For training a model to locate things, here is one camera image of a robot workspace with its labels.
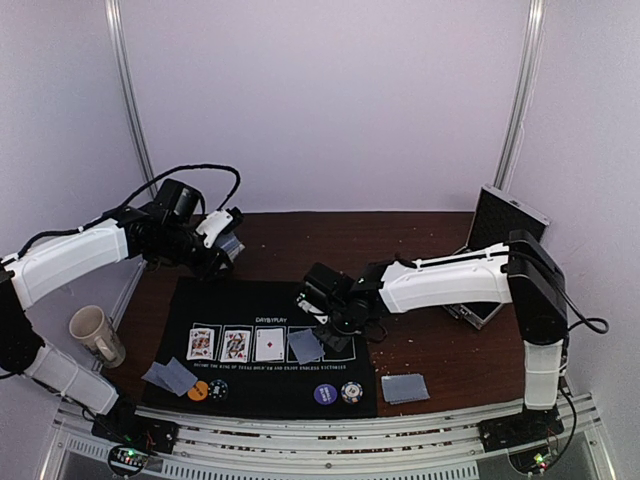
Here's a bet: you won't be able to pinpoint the clear acrylic dealer button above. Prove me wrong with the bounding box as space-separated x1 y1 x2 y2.
300 302 329 324

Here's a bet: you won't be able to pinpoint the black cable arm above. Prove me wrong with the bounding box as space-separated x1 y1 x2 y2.
559 289 610 335
14 162 241 256

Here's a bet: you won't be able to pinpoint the aluminium corner post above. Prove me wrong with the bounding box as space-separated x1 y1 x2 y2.
104 0 154 181
493 0 546 191

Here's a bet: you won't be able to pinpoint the aluminium corner post left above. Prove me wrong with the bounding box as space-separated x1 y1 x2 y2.
104 0 154 181

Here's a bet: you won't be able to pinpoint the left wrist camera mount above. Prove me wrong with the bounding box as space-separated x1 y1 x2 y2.
195 207 244 248

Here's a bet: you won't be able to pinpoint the orange big blind button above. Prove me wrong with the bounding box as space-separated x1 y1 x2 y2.
187 380 209 402

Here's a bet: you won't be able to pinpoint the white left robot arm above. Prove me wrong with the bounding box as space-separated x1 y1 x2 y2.
1 180 243 444

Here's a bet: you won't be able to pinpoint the beige ceramic mug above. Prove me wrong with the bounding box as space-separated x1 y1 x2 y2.
69 305 126 369

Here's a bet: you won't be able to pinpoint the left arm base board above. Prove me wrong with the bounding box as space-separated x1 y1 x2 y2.
82 397 179 479

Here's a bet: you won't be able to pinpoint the aluminium poker chip case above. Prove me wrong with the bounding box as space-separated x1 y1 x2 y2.
443 185 550 330

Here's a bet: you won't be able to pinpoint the poker chip stack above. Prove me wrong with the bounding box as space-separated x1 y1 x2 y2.
341 381 364 405

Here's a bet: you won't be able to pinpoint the right arm base board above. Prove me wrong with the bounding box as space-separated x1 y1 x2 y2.
478 407 564 476

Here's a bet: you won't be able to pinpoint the deck of playing cards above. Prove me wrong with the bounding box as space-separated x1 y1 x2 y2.
216 233 245 261

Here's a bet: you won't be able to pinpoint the black poker mat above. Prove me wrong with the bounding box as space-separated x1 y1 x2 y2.
142 277 377 420

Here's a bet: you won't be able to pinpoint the aluminium front frame rails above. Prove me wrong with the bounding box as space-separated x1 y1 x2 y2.
35 394 619 479

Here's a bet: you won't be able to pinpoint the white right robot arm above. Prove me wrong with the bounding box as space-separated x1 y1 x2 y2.
296 230 569 442

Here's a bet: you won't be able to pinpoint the aluminium corner post right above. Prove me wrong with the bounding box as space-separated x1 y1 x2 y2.
493 0 546 191

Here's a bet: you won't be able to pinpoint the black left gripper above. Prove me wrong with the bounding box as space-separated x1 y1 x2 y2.
150 223 233 281

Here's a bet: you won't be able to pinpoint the single playing card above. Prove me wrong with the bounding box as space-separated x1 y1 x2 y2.
381 374 430 405

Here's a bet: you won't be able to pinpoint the face-up king of diamonds card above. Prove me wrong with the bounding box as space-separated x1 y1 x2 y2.
186 328 215 361

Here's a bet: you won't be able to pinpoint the face-up ace of diamonds card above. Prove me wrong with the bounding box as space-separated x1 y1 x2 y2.
255 328 284 362

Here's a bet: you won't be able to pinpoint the black green chip stack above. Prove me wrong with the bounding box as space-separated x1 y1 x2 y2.
208 379 229 402

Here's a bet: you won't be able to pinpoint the dealt playing card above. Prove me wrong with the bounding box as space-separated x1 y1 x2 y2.
141 362 169 390
159 357 198 397

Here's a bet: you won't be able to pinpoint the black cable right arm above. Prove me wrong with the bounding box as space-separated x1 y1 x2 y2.
559 289 610 335

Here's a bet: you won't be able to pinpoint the purple small blind button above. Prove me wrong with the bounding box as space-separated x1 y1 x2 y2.
313 383 338 406

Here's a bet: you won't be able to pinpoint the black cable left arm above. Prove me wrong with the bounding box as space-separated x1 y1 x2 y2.
14 162 241 256

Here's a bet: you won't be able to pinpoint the face-up queen of hearts card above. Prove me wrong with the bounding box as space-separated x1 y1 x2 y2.
220 330 251 363

